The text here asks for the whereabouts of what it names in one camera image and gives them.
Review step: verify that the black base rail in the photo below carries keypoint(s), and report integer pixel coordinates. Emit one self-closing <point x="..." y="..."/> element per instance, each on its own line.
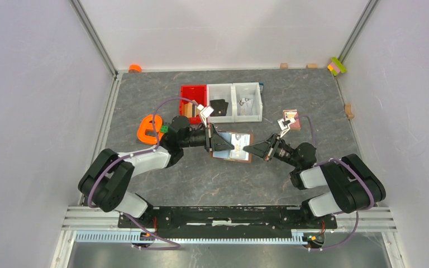
<point x="271" y="221"/>

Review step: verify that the white plastic bin right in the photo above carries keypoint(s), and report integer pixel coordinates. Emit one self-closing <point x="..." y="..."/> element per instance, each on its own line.
<point x="248" y="90"/>

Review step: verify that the wooden block middle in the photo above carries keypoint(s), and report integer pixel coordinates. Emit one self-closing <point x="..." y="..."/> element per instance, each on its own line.
<point x="312" y="66"/>

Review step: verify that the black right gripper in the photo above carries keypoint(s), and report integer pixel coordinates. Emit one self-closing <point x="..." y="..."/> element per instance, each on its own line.
<point x="262" y="149"/>

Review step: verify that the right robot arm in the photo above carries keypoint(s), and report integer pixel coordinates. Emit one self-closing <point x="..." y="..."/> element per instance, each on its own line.
<point x="352" y="186"/>

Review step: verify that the dark grey credit card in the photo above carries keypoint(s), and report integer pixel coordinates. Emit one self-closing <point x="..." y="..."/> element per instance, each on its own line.
<point x="220" y="107"/>

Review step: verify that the colourful toy block stack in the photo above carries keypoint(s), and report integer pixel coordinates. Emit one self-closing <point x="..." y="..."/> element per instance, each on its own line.
<point x="336" y="67"/>

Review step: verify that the cards in white bin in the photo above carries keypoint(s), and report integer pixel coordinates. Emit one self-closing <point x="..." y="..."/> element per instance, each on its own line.
<point x="245" y="106"/>

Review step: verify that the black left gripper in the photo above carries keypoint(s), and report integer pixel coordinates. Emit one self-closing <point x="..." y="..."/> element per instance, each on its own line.
<point x="219" y="143"/>

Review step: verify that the cards in red bin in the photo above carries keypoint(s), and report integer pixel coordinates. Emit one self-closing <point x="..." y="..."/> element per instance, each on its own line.
<point x="190" y="110"/>

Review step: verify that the white diamond credit card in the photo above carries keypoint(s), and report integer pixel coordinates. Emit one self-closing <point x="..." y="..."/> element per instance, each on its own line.
<point x="239" y="140"/>

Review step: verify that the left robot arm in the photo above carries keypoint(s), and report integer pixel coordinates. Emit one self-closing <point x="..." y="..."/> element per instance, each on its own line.
<point x="106" y="181"/>

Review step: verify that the brown leather card holder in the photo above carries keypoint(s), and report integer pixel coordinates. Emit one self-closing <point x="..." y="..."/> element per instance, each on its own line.
<point x="225" y="155"/>

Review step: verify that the playing card box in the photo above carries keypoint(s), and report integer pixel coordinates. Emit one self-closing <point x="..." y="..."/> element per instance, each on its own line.
<point x="291" y="117"/>

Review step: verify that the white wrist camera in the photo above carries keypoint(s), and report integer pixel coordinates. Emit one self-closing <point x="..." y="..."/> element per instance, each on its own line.
<point x="204" y="113"/>
<point x="285" y="126"/>

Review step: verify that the wooden arch block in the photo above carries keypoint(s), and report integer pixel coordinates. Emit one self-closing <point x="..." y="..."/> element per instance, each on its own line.
<point x="348" y="111"/>

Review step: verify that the green toy block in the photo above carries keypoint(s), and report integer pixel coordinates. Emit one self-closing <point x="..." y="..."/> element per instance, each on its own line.
<point x="164" y="129"/>

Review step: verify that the orange tape dispenser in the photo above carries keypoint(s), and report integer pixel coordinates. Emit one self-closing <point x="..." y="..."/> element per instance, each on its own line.
<point x="149" y="128"/>

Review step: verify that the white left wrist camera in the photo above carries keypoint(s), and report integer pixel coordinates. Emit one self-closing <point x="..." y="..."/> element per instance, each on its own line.
<point x="204" y="113"/>

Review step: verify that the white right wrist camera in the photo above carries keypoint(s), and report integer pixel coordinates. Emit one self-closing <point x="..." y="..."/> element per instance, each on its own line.
<point x="285" y="126"/>

